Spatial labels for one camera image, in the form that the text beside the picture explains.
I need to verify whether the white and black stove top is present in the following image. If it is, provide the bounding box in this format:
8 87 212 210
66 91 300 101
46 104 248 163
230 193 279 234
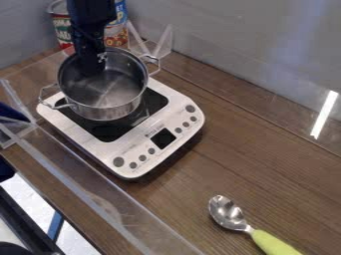
36 79 204 179

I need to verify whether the tomato sauce can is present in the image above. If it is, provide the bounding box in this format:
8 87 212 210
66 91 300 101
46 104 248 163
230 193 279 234
46 0 74 56

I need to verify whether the black and blue stand frame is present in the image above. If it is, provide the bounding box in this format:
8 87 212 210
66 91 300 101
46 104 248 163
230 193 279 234
0 187 65 255

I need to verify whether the spoon with green handle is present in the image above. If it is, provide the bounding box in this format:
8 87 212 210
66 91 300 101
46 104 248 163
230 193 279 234
207 195 303 255

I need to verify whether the clear acrylic front barrier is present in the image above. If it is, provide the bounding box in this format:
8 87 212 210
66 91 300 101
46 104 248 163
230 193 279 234
0 124 203 255

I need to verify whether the alphabet soup can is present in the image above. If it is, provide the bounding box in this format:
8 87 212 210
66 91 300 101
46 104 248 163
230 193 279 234
104 0 128 47

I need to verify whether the blue cloth object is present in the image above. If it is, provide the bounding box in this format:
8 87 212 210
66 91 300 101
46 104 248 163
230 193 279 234
0 102 29 183

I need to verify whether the clear acrylic corner bracket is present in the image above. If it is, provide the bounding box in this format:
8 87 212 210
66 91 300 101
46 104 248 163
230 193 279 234
127 21 172 64

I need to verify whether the silver steel pot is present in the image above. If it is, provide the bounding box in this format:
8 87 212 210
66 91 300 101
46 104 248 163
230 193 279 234
38 48 161 122

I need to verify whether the clear acrylic left bracket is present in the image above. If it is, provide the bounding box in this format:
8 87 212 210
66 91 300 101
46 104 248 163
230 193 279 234
0 79 36 149

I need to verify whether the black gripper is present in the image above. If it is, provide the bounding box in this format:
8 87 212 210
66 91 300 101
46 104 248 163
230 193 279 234
66 0 117 77

